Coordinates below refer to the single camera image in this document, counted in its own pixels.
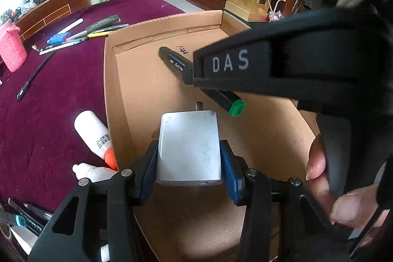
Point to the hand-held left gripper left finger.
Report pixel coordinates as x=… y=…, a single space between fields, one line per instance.
x=149 y=171

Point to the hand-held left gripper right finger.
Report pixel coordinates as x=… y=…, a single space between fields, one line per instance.
x=229 y=174

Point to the white charger adapter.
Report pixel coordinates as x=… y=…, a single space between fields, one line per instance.
x=188 y=148

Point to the white bottle orange cap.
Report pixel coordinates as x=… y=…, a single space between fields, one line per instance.
x=92 y=133

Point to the black marker green cap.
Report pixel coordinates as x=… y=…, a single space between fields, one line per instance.
x=234 y=105

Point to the cardboard box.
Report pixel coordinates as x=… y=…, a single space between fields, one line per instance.
x=144 y=96

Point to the person's right hand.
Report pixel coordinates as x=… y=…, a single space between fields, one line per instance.
x=317 y=157

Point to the small white bottle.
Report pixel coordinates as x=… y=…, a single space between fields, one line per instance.
x=92 y=173

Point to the black pen silver tip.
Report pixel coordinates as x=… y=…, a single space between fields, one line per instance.
x=38 y=210

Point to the yellow black pen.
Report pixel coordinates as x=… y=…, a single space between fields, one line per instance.
x=101 y=32

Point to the slim black pen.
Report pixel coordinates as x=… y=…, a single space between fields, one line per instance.
x=35 y=76

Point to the long white pen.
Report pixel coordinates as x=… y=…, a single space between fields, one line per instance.
x=56 y=47

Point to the dark green pen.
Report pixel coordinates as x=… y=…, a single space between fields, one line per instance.
x=103 y=22

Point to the blue lighter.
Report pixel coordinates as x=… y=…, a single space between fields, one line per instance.
x=58 y=38

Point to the pink knitted holder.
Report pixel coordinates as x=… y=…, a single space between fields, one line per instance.
x=10 y=47

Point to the wooden sideboard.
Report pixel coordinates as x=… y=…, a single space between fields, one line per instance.
x=46 y=8

